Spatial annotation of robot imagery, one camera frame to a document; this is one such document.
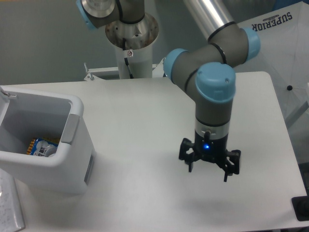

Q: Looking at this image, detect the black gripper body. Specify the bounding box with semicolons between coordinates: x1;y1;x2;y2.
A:
193;132;228;164

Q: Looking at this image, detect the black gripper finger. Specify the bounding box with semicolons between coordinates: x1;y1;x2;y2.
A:
179;138;200;172
218;150;241;182

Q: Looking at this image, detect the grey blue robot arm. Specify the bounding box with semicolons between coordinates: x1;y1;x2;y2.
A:
76;0;261;177

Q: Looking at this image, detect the white plastic trash can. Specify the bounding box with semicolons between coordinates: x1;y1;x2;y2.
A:
0;86;95;194

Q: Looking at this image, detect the black device at edge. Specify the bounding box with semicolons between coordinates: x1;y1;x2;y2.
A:
292;196;309;221

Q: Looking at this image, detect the white umbrella with lettering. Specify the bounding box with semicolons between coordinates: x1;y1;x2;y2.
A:
236;0;309;119

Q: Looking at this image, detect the blue orange snack package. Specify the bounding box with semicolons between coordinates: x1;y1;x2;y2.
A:
27;137;60;157

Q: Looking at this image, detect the white metal mounting bracket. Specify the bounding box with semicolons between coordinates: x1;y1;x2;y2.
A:
83;57;169;82

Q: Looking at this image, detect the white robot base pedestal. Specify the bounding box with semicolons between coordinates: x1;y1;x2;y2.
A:
105;13;159;79

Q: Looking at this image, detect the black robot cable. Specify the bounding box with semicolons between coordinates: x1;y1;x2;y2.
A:
122;38;134;79

